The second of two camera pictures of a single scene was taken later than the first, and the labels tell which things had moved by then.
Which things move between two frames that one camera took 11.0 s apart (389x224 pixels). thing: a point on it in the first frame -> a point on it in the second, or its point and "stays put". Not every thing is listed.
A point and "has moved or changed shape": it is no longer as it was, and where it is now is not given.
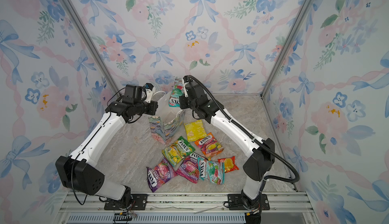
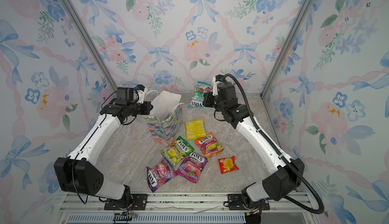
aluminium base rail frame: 83,208 stays put
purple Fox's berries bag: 189,169 stays put
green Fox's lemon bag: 176,152 stays put
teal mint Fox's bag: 211,171 has moved or changed shape
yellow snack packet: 195,130 stays put
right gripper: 183,100 -> 208,97
